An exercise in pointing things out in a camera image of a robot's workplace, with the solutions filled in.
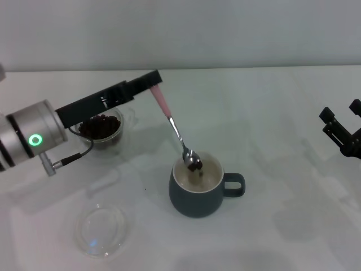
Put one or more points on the small clear glass dish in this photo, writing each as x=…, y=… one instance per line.
x=103, y=231

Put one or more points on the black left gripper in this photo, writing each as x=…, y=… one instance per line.
x=84, y=108

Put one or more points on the clear glass cup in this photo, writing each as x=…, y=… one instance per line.
x=128, y=118

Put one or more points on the clear glass saucer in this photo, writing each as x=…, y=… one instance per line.
x=127, y=158

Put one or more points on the dark teal ceramic mug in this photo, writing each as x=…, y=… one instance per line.
x=194, y=203

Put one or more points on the small clump coffee beans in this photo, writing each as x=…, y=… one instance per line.
x=195, y=166

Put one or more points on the white tablecloth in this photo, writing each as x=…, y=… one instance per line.
x=253, y=226

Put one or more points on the dark coffee beans pile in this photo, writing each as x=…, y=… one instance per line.
x=100, y=127

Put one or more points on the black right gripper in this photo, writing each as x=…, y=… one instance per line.
x=352, y=148

